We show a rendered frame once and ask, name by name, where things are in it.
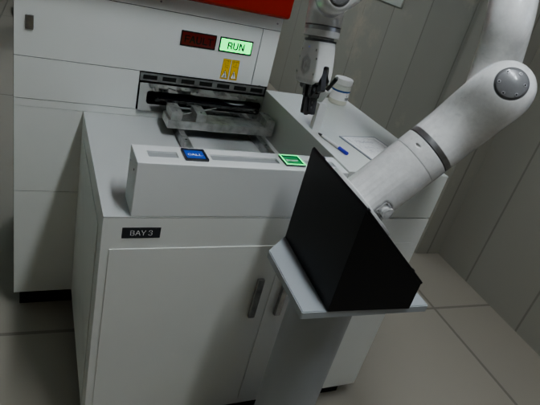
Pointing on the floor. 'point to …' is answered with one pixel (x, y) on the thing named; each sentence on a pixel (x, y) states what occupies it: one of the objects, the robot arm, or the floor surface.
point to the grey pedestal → (305, 335)
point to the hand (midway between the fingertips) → (308, 105)
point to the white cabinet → (187, 304)
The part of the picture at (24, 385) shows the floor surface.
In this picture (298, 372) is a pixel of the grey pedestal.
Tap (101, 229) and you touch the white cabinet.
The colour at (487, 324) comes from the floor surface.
